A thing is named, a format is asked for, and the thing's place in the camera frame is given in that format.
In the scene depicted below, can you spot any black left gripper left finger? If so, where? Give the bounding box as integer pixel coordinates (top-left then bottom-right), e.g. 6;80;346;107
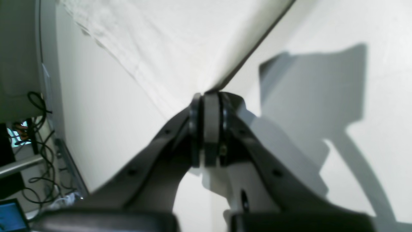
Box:
189;93;202;168

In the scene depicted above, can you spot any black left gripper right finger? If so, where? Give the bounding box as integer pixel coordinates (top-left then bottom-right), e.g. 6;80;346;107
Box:
203;92;230;167

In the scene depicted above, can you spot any beige T-shirt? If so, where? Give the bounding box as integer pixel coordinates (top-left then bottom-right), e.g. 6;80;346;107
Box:
61;0;294;118

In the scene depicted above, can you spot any blue laptop screen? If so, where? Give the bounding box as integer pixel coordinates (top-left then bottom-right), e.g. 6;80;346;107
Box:
0;198;31;232

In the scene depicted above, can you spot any black cable bundle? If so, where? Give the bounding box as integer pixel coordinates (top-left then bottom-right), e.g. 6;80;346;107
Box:
10;92;78;205

